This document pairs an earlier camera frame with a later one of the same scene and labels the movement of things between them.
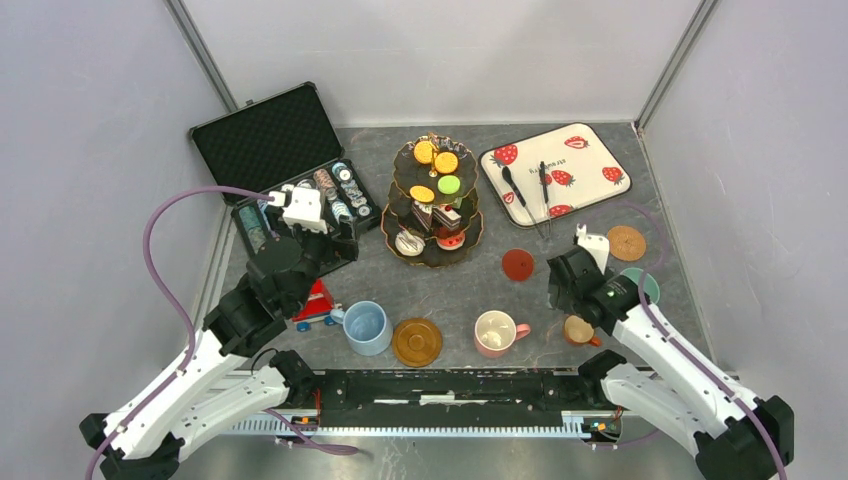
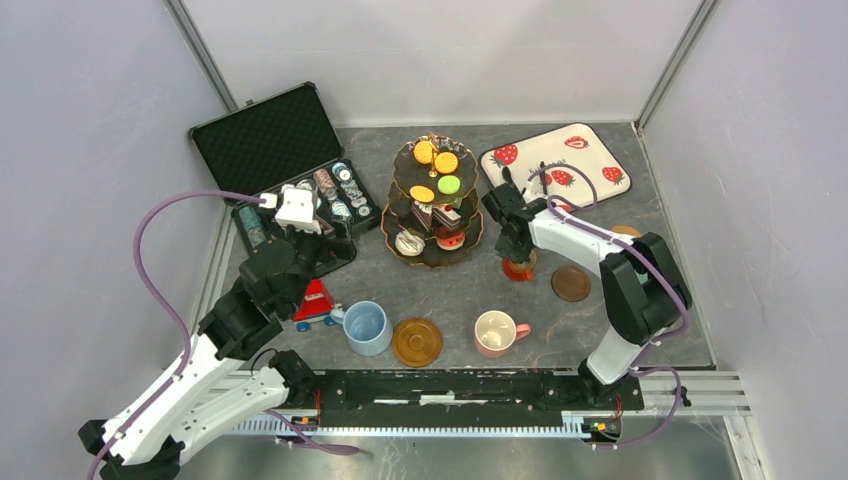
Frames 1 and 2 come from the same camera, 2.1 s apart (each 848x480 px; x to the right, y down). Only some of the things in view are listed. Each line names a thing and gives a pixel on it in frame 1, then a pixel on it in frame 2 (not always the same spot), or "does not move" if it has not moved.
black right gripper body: [565, 302] → [518, 250]
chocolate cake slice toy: [424, 212] does not move
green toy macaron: [448, 185] does not move
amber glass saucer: [416, 342] does not move
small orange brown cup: [579, 330] → [520, 271]
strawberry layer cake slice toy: [447, 216] does not move
